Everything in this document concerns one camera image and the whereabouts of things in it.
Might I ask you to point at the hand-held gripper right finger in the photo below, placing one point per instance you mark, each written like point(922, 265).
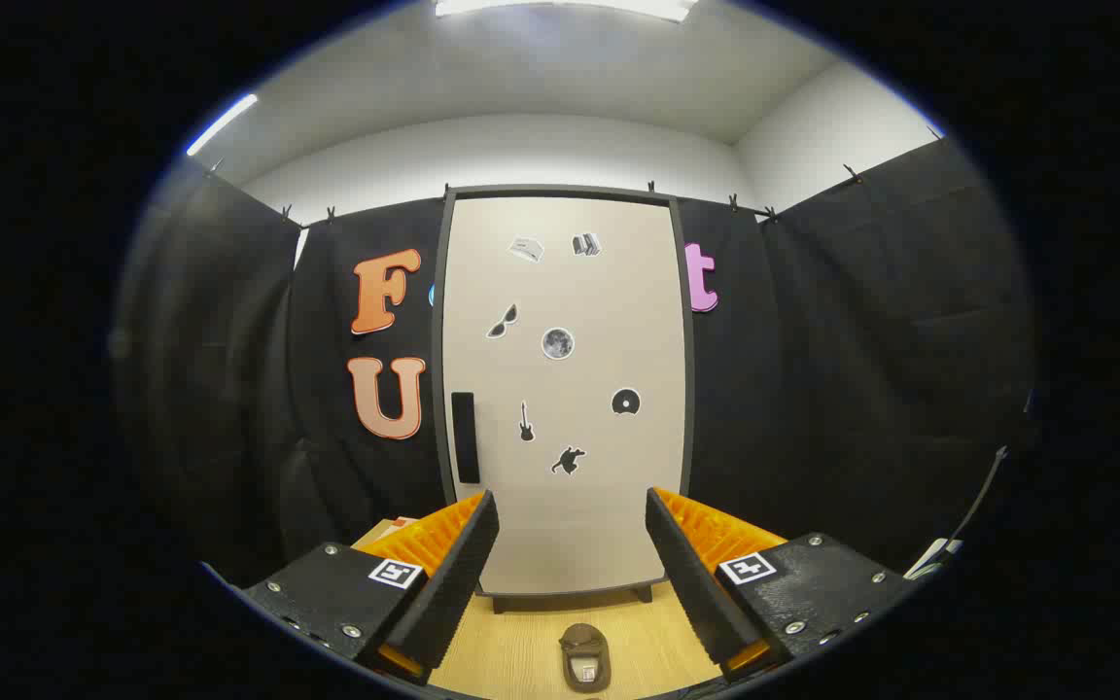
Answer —
point(691, 583)

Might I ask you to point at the beige box with red label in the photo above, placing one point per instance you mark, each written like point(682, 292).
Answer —
point(390, 528)

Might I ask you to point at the black backdrop cloth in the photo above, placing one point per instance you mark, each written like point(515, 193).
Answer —
point(813, 389)

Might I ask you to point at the beige shoe cabinet door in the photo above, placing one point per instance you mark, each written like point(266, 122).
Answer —
point(599, 292)

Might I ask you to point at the long ceiling light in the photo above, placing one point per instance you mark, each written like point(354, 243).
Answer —
point(222, 123)
point(560, 7)

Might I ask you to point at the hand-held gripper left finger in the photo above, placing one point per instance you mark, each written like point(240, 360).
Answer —
point(453, 593)

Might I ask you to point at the brown fuzzy slipper shoe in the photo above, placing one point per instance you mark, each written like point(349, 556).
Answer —
point(584, 642)

